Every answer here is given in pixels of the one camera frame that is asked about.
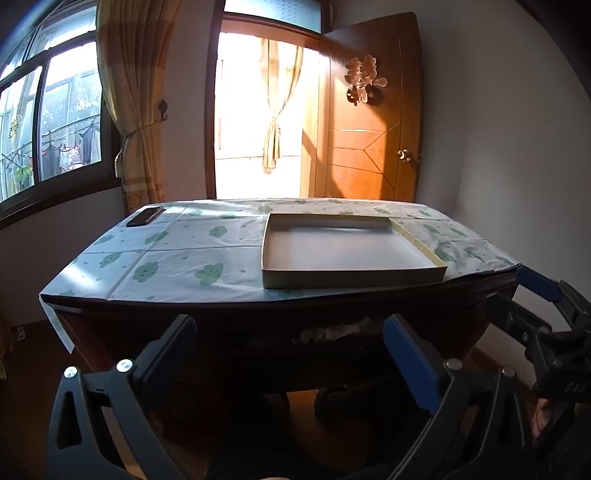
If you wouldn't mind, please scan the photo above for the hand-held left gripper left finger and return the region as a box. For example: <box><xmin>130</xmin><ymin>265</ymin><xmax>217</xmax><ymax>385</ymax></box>
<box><xmin>46</xmin><ymin>315</ymin><xmax>204</xmax><ymax>480</ymax></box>

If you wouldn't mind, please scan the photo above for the wooden door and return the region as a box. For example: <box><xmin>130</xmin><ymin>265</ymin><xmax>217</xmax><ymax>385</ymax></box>
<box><xmin>300</xmin><ymin>11</ymin><xmax>424</xmax><ymax>204</ymax></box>

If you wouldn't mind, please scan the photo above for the person's right hand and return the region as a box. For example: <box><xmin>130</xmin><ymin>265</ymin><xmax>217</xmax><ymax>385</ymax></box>
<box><xmin>531</xmin><ymin>397</ymin><xmax>565</xmax><ymax>439</ymax></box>

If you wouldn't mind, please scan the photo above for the hanging laundry outside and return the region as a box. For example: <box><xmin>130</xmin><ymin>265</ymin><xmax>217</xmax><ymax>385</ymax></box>
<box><xmin>41</xmin><ymin>117</ymin><xmax>102</xmax><ymax>171</ymax></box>

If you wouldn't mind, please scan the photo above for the dark wooden table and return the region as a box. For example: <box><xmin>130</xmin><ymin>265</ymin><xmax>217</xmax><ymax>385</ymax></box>
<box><xmin>39</xmin><ymin>263</ymin><xmax>522</xmax><ymax>425</ymax></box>

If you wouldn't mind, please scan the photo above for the transom window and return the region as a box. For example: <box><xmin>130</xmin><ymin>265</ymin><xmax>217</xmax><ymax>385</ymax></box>
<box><xmin>223</xmin><ymin>0</ymin><xmax>321</xmax><ymax>34</ymax></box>

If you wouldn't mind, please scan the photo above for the wooden door frame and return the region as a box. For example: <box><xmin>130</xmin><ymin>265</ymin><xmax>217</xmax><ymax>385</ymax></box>
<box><xmin>204</xmin><ymin>11</ymin><xmax>324</xmax><ymax>200</ymax></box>

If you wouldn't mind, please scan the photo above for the black phone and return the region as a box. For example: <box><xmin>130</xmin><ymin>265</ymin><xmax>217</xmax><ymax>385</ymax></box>
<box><xmin>126</xmin><ymin>206</ymin><xmax>165</xmax><ymax>227</ymax></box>

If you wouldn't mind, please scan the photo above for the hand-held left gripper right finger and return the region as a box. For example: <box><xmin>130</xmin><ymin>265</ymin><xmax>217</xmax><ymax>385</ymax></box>
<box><xmin>382</xmin><ymin>315</ymin><xmax>546</xmax><ymax>480</ymax></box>

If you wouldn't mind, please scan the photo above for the yellow tied curtain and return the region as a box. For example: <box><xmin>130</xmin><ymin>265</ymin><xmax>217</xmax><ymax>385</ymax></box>
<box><xmin>96</xmin><ymin>0</ymin><xmax>183</xmax><ymax>215</ymax></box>

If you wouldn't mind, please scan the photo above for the table with cloud-print cloth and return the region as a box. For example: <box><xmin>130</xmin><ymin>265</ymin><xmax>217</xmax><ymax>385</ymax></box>
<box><xmin>39</xmin><ymin>198</ymin><xmax>520</xmax><ymax>354</ymax></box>

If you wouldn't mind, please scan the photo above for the window with dark frame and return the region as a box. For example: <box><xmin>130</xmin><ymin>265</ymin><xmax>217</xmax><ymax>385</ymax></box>
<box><xmin>0</xmin><ymin>18</ymin><xmax>121</xmax><ymax>217</ymax></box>

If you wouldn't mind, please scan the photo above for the door ornament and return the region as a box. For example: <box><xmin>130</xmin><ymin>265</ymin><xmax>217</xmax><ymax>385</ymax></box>
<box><xmin>345</xmin><ymin>56</ymin><xmax>389</xmax><ymax>106</ymax></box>

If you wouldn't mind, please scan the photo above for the shallow cardboard box tray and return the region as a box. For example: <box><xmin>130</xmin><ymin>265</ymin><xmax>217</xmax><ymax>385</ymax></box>
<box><xmin>262</xmin><ymin>212</ymin><xmax>448</xmax><ymax>290</ymax></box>

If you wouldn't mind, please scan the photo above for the balcony curtain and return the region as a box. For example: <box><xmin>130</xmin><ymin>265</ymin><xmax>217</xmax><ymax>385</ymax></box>
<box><xmin>261</xmin><ymin>39</ymin><xmax>305</xmax><ymax>175</ymax></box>

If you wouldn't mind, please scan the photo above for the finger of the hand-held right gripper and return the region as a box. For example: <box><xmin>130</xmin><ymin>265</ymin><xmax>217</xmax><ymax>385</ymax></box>
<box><xmin>516</xmin><ymin>265</ymin><xmax>591</xmax><ymax>325</ymax></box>
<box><xmin>489</xmin><ymin>295</ymin><xmax>553</xmax><ymax>345</ymax></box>

